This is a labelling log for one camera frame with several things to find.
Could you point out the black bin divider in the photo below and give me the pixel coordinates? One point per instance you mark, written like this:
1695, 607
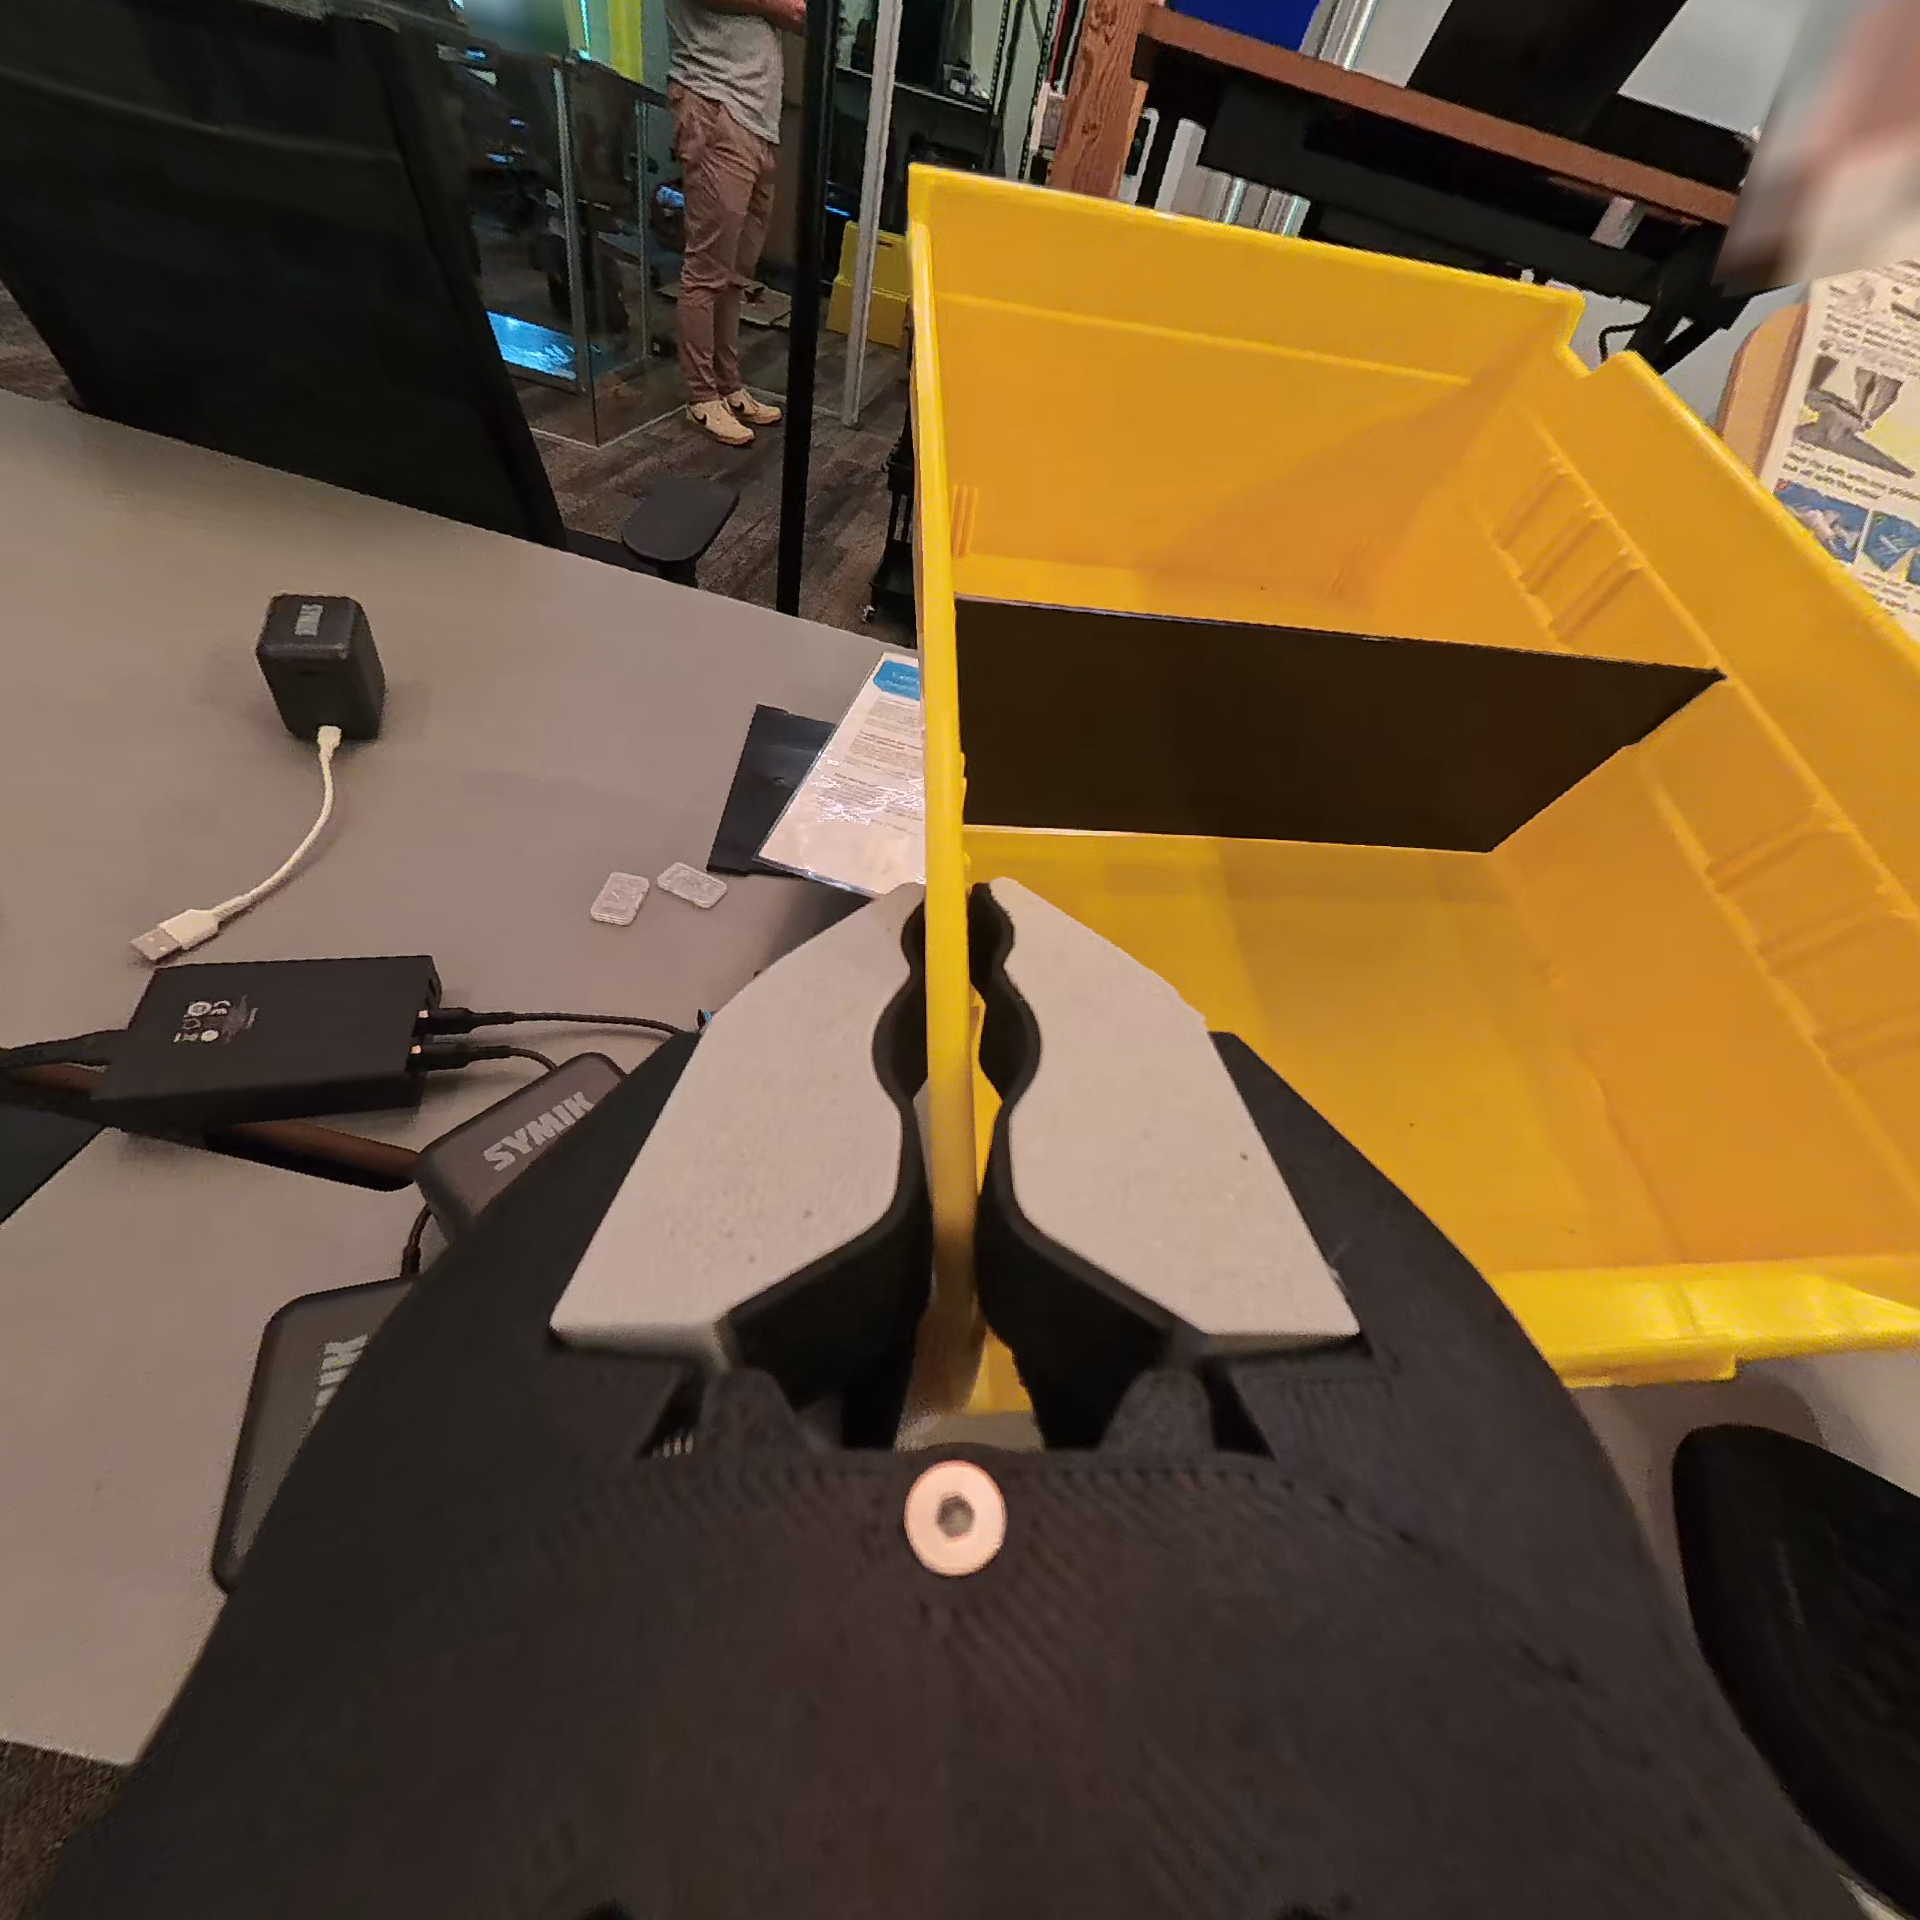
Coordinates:
1277, 721

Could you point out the wooden document stand board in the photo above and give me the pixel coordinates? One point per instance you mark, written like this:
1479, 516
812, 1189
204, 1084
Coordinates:
1758, 390

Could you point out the black usb hub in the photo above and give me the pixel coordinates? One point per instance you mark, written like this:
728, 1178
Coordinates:
271, 1037

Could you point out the black power adapter cube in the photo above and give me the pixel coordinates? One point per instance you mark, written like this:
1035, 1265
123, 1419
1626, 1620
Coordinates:
317, 661

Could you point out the wooden desk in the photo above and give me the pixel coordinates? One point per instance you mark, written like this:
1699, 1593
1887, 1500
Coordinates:
1095, 91

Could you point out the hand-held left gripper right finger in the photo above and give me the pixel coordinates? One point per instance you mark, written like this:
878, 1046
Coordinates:
1171, 1186

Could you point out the black flat pouch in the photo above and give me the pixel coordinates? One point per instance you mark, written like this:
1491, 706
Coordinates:
758, 796

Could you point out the black metal post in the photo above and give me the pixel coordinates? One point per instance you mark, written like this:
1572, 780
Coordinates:
810, 300

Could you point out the laminated paper sheet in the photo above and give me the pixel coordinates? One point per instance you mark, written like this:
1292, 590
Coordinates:
856, 780

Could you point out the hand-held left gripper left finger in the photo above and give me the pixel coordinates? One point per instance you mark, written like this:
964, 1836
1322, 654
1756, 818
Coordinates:
734, 1186

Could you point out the printed instruction sheet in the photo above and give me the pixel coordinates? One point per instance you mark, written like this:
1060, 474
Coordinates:
1862, 451

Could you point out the yellow plastic storage bin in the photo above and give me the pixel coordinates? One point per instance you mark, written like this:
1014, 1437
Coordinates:
1349, 1020

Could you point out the clear plastic pad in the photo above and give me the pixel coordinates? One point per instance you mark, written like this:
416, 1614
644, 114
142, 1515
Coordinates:
694, 886
620, 897

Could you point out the black office chair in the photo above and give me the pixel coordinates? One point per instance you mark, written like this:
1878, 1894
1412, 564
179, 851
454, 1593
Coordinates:
226, 225

